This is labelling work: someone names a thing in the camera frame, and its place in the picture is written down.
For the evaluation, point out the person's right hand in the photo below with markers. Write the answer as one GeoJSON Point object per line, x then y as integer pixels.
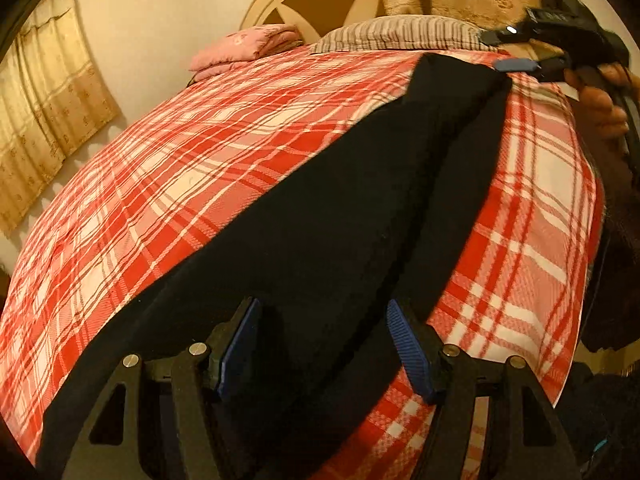
{"type": "Point", "coordinates": [600, 105]}

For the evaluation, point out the beige window curtain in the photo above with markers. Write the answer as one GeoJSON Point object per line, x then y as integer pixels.
{"type": "Point", "coordinates": [45, 110]}

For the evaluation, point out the pink folded blanket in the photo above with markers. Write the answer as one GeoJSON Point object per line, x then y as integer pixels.
{"type": "Point", "coordinates": [240, 45]}

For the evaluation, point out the person's right forearm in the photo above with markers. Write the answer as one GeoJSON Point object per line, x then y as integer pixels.
{"type": "Point", "coordinates": [620, 260]}

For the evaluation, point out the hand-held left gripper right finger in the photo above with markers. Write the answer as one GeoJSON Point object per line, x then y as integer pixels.
{"type": "Point", "coordinates": [407, 352]}

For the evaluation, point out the striped pillow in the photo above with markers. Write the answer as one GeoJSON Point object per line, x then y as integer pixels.
{"type": "Point", "coordinates": [400, 32]}

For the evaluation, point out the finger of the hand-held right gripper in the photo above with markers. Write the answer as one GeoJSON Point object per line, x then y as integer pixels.
{"type": "Point", "coordinates": [505, 34]}
{"type": "Point", "coordinates": [517, 65]}

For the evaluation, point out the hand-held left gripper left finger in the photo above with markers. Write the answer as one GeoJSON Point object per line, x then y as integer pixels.
{"type": "Point", "coordinates": [240, 347]}

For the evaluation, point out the cream wooden headboard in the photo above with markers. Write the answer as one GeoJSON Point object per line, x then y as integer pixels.
{"type": "Point", "coordinates": [270, 5]}

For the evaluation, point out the red plaid bedsheet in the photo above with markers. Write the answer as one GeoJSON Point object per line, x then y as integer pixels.
{"type": "Point", "coordinates": [175, 160]}

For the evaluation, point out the black pants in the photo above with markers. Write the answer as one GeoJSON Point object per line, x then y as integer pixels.
{"type": "Point", "coordinates": [325, 210]}

